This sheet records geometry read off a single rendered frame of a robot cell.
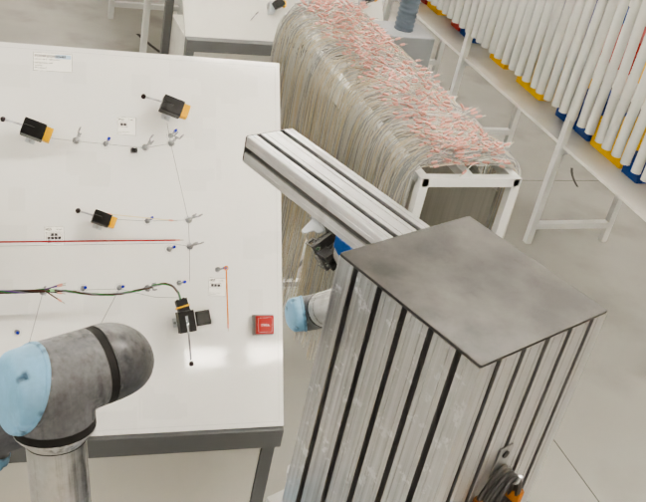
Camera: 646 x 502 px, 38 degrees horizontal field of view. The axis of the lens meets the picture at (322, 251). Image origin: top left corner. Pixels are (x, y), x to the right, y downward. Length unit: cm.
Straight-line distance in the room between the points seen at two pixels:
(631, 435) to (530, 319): 341
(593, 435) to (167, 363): 241
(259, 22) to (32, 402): 418
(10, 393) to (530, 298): 70
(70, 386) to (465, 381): 55
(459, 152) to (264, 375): 88
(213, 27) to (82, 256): 287
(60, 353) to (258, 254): 135
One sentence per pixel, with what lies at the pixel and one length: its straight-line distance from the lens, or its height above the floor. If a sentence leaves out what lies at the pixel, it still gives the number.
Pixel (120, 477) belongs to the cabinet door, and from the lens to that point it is 272.
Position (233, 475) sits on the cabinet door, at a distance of 279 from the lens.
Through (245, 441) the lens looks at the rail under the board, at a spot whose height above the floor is 83.
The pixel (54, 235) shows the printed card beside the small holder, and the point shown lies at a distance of 254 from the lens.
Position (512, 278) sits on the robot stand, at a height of 203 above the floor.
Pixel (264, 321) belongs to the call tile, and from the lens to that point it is 258.
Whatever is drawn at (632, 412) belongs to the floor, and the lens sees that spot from 470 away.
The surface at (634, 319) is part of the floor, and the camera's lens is 540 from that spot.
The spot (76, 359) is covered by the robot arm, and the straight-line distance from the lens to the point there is 134.
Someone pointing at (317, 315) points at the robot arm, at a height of 153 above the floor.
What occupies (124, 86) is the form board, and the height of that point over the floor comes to 160.
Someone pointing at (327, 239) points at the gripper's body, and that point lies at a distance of 219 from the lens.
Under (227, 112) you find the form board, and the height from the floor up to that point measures 156.
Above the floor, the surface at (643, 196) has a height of 66.
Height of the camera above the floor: 264
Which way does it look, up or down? 31 degrees down
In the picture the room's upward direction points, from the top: 13 degrees clockwise
